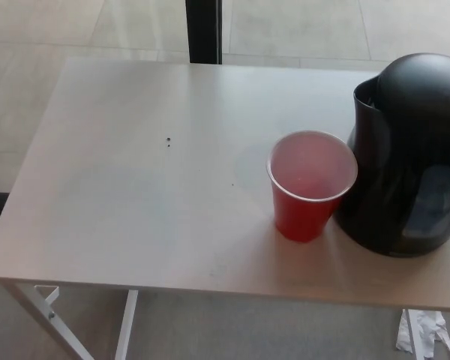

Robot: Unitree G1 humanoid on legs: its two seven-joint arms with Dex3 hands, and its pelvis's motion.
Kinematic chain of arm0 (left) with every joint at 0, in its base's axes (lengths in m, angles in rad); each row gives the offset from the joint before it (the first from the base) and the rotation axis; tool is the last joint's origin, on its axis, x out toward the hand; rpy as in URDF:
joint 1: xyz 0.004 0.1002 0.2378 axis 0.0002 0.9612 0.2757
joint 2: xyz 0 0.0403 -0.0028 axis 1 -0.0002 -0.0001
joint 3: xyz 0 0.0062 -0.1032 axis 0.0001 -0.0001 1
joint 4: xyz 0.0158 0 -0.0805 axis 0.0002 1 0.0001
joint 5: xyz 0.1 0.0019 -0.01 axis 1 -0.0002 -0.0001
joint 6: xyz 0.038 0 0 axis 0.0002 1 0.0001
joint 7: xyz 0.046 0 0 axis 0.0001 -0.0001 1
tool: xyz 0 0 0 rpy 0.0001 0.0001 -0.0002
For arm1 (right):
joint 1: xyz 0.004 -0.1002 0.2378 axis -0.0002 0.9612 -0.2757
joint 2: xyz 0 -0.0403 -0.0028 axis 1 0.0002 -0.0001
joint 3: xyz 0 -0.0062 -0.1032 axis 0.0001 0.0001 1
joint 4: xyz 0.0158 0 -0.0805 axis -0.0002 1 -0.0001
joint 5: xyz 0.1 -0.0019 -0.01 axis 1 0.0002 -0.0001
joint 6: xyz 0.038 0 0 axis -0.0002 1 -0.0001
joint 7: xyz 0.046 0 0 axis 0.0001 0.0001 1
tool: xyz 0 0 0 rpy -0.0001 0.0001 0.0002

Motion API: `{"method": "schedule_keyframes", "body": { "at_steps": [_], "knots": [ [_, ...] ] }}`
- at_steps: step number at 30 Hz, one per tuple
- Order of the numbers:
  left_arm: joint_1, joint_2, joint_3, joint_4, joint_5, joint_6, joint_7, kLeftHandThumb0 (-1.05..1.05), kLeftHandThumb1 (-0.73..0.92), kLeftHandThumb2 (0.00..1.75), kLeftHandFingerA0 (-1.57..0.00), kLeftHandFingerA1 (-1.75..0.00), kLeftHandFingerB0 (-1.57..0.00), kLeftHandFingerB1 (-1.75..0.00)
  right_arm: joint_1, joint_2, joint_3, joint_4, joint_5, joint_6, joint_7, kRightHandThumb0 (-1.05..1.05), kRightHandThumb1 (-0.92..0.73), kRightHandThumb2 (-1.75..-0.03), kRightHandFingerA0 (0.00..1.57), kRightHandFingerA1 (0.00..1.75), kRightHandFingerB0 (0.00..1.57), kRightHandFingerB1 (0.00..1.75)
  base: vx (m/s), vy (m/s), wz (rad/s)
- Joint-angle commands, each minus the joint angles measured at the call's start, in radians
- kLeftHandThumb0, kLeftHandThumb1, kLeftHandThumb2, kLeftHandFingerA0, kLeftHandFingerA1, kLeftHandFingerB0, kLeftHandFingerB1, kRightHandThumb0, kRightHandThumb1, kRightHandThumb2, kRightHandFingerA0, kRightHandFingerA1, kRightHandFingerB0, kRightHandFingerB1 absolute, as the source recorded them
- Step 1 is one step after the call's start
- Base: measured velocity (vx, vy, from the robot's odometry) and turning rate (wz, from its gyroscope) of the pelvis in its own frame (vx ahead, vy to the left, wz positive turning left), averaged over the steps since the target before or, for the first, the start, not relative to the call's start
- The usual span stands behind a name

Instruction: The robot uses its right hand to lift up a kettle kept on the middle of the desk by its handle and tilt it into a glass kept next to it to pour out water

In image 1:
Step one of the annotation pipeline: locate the black electric kettle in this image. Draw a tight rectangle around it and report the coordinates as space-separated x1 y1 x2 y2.
333 52 450 259

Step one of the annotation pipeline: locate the red plastic cup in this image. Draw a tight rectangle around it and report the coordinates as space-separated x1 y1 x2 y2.
265 130 360 244

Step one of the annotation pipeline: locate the white upright table leg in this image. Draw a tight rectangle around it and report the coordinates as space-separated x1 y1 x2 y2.
404 309 427 360
112 289 139 360

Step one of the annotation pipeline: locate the white slanted table leg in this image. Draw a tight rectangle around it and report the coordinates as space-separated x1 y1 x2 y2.
7 283 95 360

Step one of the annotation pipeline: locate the crumpled white paper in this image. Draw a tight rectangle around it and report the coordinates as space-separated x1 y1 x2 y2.
395 309 450 360

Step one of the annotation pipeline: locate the black window frame post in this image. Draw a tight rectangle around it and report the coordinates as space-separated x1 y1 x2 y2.
185 0 224 65

